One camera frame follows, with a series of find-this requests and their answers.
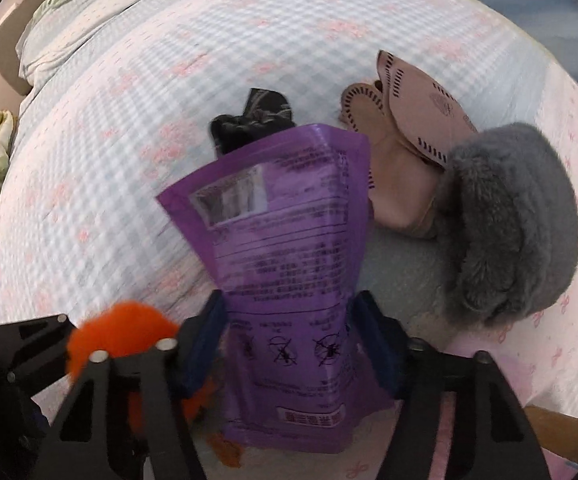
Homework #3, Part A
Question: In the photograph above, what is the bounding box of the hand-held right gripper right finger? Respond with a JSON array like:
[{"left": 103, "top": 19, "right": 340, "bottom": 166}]
[{"left": 351, "top": 290, "right": 552, "bottom": 480}]

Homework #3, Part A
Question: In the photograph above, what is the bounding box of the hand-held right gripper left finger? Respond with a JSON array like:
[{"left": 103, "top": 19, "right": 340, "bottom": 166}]
[{"left": 35, "top": 289, "right": 230, "bottom": 480}]

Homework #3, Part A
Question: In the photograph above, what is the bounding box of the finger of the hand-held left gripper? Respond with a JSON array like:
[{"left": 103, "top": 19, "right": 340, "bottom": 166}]
[{"left": 0, "top": 313, "right": 78, "bottom": 402}]

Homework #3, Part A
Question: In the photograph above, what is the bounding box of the orange fluffy plush toy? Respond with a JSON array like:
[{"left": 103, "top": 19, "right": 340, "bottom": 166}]
[{"left": 65, "top": 301, "right": 246, "bottom": 469}]

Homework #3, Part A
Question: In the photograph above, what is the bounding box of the purple plastic pouch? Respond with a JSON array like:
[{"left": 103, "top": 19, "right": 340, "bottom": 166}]
[{"left": 156, "top": 122, "right": 397, "bottom": 457}]

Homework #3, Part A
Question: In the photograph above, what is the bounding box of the pink bow print sheet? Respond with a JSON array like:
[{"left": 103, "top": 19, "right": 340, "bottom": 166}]
[{"left": 339, "top": 67, "right": 578, "bottom": 480}]

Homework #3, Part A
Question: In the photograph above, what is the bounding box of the black knitted sock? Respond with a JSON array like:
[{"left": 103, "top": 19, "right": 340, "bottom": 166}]
[{"left": 210, "top": 88, "right": 297, "bottom": 157}]

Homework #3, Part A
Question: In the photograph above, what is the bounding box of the pink stitched slipper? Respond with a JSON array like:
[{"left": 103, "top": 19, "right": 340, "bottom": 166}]
[
  {"left": 369, "top": 50, "right": 480, "bottom": 241},
  {"left": 338, "top": 82, "right": 394, "bottom": 133}
]

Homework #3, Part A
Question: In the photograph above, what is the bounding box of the brown headboard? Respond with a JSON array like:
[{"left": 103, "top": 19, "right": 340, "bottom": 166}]
[{"left": 0, "top": 0, "right": 64, "bottom": 97}]

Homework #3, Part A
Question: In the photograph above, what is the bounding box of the wooden bed frame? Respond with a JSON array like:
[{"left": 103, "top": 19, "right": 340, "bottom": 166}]
[{"left": 521, "top": 404, "right": 578, "bottom": 467}]

